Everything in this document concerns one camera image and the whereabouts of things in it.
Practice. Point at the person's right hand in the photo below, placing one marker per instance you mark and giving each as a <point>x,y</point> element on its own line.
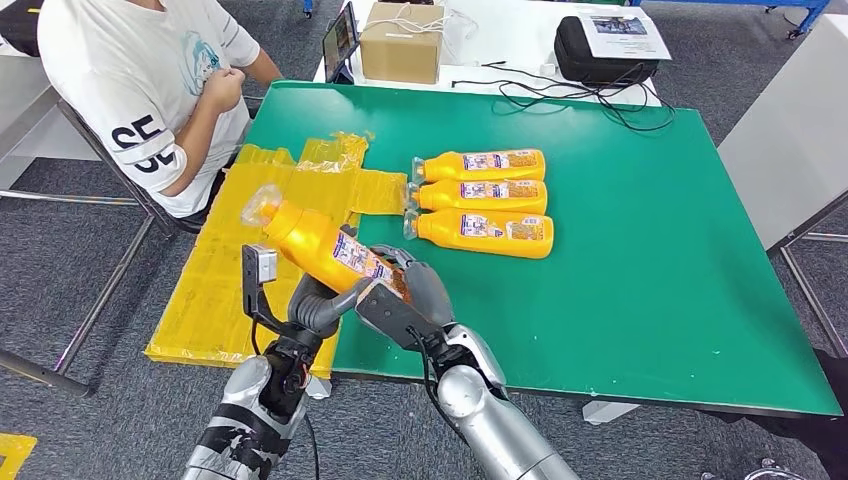
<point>224,89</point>

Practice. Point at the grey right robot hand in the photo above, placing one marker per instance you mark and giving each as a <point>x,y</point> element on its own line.
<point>430,295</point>

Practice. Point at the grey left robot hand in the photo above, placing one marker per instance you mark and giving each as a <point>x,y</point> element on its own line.
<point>314,311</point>

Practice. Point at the orange plastic detergent bottle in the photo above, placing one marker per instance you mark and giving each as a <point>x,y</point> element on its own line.
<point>457,167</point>
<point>450,197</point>
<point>444,235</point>
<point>311,242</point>

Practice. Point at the person's left forearm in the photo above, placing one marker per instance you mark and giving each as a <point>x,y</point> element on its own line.
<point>266,66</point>

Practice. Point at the person's right forearm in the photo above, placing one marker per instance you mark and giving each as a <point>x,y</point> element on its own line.
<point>192,149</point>

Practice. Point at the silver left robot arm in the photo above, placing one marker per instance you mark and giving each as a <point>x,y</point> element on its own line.
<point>245,404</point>

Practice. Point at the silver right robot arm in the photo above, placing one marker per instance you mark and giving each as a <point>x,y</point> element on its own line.
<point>490,417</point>

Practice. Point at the white table foot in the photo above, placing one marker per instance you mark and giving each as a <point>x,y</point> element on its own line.
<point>609,412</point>
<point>319,389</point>

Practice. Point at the yellow taped cardboard mat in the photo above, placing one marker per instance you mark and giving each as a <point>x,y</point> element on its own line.
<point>218,278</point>

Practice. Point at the black tablet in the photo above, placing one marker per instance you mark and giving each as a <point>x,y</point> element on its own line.
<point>339,40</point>

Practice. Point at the black stool seat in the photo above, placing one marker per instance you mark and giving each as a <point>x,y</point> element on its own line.
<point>180,222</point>

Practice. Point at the brown cardboard box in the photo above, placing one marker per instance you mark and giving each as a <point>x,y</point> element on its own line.
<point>401,46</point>

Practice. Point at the grey metal table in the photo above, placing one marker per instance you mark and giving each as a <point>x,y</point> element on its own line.
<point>20,93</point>

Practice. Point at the black bag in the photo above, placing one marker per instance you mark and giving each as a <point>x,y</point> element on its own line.
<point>20,30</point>

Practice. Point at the small white adapter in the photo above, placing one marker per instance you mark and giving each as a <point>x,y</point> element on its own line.
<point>548,69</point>

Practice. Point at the white table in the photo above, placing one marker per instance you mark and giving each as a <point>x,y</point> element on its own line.
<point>507,36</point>

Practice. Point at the black zip case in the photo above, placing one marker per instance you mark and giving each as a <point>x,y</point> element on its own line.
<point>576,63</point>

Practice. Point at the white printed paper sheet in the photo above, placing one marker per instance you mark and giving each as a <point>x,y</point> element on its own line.
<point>626,38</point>

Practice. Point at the yellow floor tape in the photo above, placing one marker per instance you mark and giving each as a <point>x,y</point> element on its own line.
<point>14,454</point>

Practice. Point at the pale grey table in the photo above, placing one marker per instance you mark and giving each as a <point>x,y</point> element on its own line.
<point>788,132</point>

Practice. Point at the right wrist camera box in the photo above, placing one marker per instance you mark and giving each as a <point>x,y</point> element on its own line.
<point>391,314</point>

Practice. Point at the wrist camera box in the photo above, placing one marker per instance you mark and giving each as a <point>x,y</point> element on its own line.
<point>255,278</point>
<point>391,314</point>

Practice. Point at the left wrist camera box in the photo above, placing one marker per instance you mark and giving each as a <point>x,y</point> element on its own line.
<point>255,278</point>

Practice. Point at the blue metal post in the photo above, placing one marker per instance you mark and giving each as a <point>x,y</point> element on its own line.
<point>309,6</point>

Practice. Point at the chrome metal frame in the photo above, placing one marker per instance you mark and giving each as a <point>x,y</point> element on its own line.
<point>762,473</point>

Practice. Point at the blue metal frame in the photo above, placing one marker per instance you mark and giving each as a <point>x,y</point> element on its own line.
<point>729,3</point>

